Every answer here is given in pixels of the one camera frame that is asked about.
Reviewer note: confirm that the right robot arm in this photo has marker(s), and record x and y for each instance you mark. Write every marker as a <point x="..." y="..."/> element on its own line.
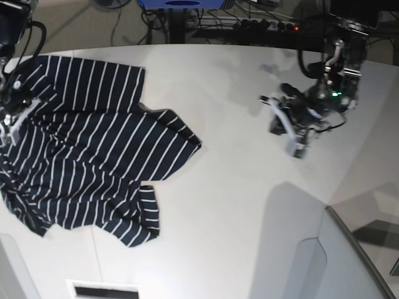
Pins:
<point x="16" y="17"/>

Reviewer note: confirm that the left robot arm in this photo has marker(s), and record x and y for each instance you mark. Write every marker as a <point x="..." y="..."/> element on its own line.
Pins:
<point x="345" y="26"/>

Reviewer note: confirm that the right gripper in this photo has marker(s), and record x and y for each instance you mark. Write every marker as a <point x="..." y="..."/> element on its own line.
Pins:
<point x="15" y="101"/>

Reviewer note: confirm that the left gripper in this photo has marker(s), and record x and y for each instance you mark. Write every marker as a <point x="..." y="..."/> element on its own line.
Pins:
<point x="303" y="109"/>

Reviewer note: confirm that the grey metal edge rail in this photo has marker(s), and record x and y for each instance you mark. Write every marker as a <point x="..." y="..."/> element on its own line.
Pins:
<point x="363" y="257"/>

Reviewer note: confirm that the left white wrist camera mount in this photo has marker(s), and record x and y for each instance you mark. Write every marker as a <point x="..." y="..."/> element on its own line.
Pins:
<point x="298" y="141"/>

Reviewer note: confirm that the white power strip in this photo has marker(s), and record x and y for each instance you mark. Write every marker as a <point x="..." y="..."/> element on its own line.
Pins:
<point x="230" y="23"/>

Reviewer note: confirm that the blue plastic bin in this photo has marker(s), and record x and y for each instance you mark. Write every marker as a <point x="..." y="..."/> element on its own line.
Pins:
<point x="181" y="4"/>

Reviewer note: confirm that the navy white striped t-shirt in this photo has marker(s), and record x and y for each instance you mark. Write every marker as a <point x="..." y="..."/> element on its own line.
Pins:
<point x="89" y="152"/>

